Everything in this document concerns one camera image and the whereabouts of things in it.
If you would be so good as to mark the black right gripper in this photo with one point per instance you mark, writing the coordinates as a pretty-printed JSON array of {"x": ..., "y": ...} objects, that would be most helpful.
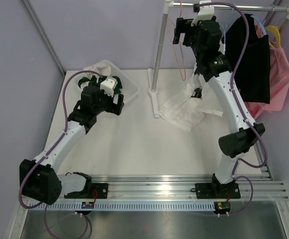
[{"x": 184, "y": 26}]

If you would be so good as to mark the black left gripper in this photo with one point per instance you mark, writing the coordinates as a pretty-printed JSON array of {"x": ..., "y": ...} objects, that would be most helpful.
[{"x": 113, "y": 108}]

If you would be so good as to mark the pink wire hanger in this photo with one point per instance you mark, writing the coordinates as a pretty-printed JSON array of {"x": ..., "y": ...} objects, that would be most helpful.
[{"x": 181, "y": 65}]

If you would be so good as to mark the green and white raglan shirt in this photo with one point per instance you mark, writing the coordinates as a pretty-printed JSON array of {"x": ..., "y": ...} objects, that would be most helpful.
[{"x": 104, "y": 70}]

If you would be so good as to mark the light blue hanger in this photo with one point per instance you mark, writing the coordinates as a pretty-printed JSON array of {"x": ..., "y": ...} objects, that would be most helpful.
[{"x": 226, "y": 25}]

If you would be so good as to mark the white tank top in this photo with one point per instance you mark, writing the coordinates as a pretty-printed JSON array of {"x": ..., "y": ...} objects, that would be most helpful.
[{"x": 192, "y": 104}]

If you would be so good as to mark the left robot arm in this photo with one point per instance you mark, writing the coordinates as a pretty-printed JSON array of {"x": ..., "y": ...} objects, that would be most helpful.
[{"x": 38, "y": 177}]

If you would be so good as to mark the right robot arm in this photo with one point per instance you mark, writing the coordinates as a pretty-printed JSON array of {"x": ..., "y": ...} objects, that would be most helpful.
[{"x": 204, "y": 40}]

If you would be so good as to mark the blue hanger under black shirt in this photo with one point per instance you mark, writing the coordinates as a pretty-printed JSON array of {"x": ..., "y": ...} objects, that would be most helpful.
[{"x": 260, "y": 29}]

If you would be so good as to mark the black t shirt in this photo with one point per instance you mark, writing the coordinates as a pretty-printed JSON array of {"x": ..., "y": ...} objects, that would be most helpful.
[{"x": 253, "y": 74}]

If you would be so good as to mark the yellow hanger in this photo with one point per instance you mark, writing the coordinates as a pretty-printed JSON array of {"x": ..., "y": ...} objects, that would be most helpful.
[{"x": 274, "y": 30}]

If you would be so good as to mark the pink t shirt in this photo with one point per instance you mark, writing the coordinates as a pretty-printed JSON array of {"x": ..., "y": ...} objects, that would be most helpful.
[{"x": 279, "y": 84}]

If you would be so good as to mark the white plastic basket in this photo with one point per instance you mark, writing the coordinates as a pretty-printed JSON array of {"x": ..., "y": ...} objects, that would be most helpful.
[{"x": 130, "y": 89}]

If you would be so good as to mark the metal clothes rack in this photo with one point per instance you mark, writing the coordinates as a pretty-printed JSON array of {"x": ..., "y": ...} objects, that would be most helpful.
[{"x": 276, "y": 6}]

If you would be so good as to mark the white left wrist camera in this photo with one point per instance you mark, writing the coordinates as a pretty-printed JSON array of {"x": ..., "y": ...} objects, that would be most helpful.
[{"x": 108, "y": 86}]

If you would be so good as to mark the white slotted cable duct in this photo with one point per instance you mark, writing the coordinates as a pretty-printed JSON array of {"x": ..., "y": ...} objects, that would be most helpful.
[{"x": 132, "y": 206}]

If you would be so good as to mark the aluminium corner frame post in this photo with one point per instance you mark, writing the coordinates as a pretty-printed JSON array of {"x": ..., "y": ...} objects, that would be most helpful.
[{"x": 43, "y": 35}]

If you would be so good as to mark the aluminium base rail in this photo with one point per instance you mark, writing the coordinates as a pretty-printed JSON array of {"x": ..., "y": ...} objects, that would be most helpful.
[{"x": 178, "y": 187}]

